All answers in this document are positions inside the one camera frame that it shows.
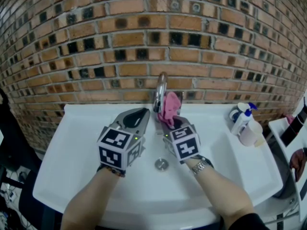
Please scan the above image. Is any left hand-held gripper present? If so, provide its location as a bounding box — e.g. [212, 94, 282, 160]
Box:
[96, 107, 152, 172]

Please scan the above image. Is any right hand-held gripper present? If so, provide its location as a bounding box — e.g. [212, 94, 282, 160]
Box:
[158, 115, 201, 165]

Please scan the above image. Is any pink cloth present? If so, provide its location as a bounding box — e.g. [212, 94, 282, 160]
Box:
[157, 92, 182, 127]

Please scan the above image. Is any chrome faucet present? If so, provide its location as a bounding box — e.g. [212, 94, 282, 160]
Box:
[153, 72, 184, 125]

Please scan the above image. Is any person's left forearm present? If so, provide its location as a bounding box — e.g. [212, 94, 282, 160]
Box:
[61, 169, 120, 230]

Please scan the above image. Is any person's right forearm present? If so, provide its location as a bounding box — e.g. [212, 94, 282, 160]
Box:
[186, 157, 255, 229]

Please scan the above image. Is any metal sink drain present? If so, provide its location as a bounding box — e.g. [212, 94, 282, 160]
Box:
[154, 158, 169, 171]

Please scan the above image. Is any silver wristwatch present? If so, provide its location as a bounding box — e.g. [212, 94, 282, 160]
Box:
[191, 159, 208, 176]

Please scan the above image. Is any white pump bottle blue nozzle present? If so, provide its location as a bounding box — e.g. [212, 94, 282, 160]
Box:
[230, 102, 258, 136]

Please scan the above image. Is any pale pink mug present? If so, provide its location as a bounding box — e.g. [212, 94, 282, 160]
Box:
[239, 120, 263, 147]

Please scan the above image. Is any white sink basin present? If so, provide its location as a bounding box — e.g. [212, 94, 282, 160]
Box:
[32, 103, 284, 228]

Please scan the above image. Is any yellowish soap bar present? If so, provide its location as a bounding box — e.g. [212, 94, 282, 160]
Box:
[253, 139, 266, 150]

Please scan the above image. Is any white side shelf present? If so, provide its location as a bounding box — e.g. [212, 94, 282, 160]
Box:
[268, 117, 307, 223]

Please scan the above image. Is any black office chair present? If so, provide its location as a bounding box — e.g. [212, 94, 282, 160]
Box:
[0, 87, 63, 230]

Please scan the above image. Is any black appliance with stand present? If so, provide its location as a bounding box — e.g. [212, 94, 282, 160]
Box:
[280, 96, 307, 147]

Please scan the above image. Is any person's black right sleeve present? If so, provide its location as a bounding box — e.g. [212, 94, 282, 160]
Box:
[224, 212, 271, 230]

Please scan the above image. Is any white round basin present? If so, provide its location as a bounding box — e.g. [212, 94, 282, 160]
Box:
[272, 152, 301, 201]

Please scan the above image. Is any dark beaded bracelet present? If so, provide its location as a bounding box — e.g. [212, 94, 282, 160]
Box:
[97, 164, 126, 178]

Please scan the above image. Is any tangle of cables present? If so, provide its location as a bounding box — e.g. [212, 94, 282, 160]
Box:
[0, 166, 33, 230]

